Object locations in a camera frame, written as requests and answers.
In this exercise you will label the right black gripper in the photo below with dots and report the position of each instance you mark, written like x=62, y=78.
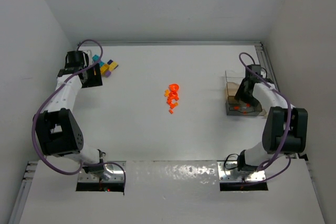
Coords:
x=244, y=94

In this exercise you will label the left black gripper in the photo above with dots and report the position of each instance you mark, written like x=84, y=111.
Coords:
x=92, y=77

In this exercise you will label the yellow duplo brick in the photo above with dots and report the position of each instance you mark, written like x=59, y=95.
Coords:
x=105, y=68

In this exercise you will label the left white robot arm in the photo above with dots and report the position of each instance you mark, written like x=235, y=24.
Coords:
x=55, y=129

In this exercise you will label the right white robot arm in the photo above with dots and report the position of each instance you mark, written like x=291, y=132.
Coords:
x=285, y=131

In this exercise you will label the pile of small orange legos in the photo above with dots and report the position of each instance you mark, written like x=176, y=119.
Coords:
x=171, y=102

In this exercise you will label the clear plastic container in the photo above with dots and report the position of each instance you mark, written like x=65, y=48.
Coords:
x=263, y=93

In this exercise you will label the teal duplo brick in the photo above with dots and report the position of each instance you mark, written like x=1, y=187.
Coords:
x=96, y=58

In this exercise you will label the large orange round lego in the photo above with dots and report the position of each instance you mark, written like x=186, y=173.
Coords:
x=174, y=87

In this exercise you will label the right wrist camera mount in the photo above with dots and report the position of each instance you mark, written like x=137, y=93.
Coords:
x=259, y=70

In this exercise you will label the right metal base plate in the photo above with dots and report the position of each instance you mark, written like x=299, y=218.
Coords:
x=228, y=173

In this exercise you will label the metal base plate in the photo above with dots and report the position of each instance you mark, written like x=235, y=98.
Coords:
x=112, y=172
x=228, y=173

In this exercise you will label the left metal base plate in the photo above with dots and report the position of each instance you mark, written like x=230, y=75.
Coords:
x=112, y=172

